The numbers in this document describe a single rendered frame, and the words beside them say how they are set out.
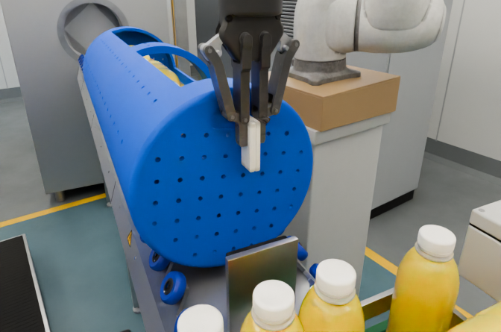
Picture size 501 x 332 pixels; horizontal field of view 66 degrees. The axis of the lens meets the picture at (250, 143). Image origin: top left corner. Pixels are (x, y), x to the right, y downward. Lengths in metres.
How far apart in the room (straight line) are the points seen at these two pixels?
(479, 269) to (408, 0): 0.68
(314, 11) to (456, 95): 2.44
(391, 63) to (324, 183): 1.15
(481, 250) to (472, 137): 2.89
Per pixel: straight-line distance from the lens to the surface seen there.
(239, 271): 0.50
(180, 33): 1.90
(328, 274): 0.41
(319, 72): 1.13
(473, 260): 0.58
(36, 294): 1.96
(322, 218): 1.21
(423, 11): 1.09
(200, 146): 0.51
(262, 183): 0.58
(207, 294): 0.62
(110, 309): 1.99
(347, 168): 1.20
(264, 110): 0.49
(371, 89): 1.14
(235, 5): 0.44
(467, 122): 3.42
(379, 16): 1.08
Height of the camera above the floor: 1.36
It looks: 23 degrees down
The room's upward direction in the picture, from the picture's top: straight up
